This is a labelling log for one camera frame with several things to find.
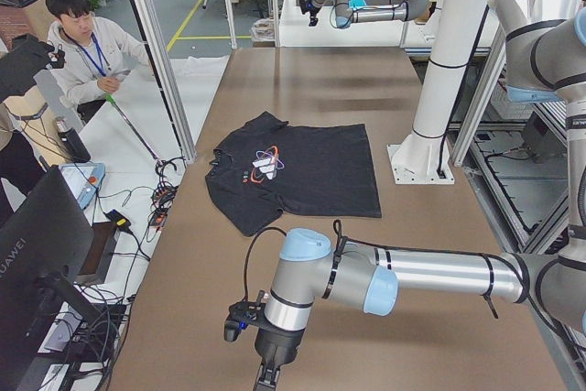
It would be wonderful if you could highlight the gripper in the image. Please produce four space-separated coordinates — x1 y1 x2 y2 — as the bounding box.
253 327 302 391
299 0 316 27

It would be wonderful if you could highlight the black printed t-shirt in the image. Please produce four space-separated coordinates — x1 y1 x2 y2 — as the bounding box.
205 112 382 236

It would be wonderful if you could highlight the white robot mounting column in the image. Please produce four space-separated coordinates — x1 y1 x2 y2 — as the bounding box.
388 0 487 184

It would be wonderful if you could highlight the grey orange usb hub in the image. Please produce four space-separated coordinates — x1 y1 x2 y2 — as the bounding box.
151 187 177 207
148 212 168 231

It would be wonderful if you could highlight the black power adapter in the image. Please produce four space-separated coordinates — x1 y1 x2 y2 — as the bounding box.
104 209 131 234

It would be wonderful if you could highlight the seated man in hoodie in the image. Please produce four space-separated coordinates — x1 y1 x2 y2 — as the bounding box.
45 0 149 110

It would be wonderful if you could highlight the black Huawei monitor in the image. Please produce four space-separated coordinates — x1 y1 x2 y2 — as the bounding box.
1 166 100 390

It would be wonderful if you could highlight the black water bottle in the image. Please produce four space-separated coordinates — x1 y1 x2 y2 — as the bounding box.
54 116 91 163

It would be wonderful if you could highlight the blue teach pendant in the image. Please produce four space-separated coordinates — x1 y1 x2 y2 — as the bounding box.
59 162 105 209

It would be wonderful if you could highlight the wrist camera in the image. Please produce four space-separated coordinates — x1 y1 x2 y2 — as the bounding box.
223 301 266 342

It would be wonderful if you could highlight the aluminium frame post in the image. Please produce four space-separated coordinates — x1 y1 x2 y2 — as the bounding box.
129 0 197 164

